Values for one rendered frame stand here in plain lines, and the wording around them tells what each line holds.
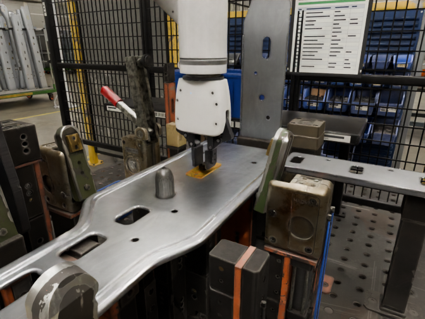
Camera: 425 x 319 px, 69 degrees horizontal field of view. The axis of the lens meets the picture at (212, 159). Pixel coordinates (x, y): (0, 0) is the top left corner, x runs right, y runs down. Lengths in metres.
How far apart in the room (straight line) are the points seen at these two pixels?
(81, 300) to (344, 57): 0.95
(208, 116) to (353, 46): 0.60
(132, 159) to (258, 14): 0.45
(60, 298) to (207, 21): 0.44
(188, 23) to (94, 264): 0.38
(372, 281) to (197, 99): 0.61
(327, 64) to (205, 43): 0.59
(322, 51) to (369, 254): 0.60
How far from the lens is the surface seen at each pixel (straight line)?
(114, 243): 0.42
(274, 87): 0.81
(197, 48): 0.54
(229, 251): 0.41
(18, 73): 8.81
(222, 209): 0.48
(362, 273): 0.91
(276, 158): 0.47
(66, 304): 0.22
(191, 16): 0.54
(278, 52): 0.80
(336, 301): 0.81
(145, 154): 0.67
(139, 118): 0.67
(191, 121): 0.57
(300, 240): 0.50
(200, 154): 0.62
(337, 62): 1.05
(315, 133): 0.77
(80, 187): 0.58
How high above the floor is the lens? 1.23
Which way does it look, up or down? 20 degrees down
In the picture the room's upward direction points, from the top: straight up
